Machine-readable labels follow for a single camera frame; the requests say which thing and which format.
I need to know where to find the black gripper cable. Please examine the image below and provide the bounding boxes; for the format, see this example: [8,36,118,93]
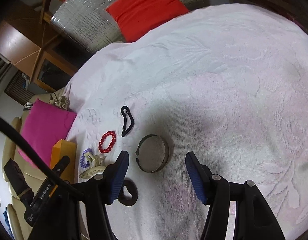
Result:
[0,113,80,196]

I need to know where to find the red bead bracelet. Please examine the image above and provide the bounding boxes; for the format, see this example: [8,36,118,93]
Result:
[98,130,118,155]

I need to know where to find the black velvet scrunchie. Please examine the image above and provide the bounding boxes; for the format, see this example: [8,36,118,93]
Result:
[118,179,138,207]

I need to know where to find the wooden cabinet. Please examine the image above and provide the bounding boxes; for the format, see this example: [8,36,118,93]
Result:
[0,18,78,92]

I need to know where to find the pink white bed blanket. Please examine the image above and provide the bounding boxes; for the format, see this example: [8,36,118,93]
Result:
[65,4,308,239]

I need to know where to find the orange cardboard box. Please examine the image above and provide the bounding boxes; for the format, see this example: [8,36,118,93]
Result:
[50,139,77,184]

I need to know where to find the magenta pillow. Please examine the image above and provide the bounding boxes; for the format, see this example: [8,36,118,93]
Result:
[21,99,77,165]

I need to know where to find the silver foil insulation panel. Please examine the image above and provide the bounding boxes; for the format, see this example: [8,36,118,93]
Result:
[50,0,205,55]

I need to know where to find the beige crumpled cloth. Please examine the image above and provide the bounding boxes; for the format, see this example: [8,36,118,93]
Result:
[49,93,70,110]

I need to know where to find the purple bead bracelet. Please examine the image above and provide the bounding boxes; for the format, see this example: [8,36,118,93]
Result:
[80,147,93,170]

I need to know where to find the black hair tie loop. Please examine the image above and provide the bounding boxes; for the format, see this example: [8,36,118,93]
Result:
[120,105,135,138]

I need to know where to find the small red pillow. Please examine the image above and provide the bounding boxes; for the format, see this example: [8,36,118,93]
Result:
[106,0,189,43]

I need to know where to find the beige hair claw clip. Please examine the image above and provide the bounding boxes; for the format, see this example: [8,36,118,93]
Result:
[79,152,106,179]

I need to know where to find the metal cuff bangle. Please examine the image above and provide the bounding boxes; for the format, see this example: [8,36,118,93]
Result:
[135,134,170,173]

